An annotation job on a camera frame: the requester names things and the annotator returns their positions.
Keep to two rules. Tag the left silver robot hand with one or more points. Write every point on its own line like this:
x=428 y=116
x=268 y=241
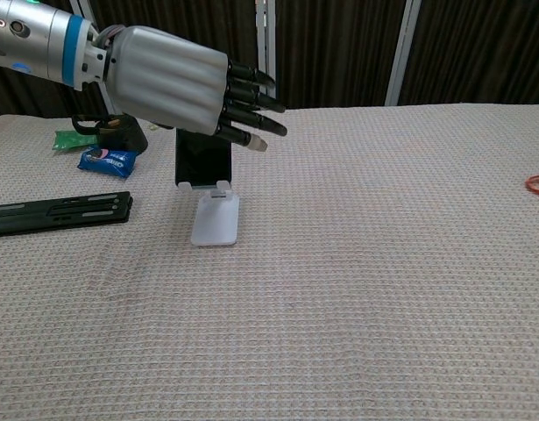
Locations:
x=168 y=79

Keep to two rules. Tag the black smartphone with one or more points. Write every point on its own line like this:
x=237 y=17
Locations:
x=202 y=160

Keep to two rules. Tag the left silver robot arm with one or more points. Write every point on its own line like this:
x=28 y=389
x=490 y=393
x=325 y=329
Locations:
x=37 y=41

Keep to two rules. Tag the white folding phone stand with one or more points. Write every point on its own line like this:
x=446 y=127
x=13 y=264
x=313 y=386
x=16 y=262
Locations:
x=215 y=221

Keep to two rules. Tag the black plastic device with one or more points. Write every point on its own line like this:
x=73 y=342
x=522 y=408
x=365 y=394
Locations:
x=58 y=212

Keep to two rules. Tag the black tape dispenser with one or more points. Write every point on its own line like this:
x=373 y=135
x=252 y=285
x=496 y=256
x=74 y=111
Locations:
x=129 y=136

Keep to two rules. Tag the blue Oreo cookie packet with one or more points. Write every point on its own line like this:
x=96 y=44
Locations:
x=106 y=162

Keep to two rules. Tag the green snack packet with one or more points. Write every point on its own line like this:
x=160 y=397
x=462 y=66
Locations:
x=72 y=140

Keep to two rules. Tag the dark brown curtain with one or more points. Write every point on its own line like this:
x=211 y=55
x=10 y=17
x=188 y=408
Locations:
x=339 y=52

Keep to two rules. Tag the beige waffle tablecloth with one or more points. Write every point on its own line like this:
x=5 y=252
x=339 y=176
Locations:
x=339 y=285

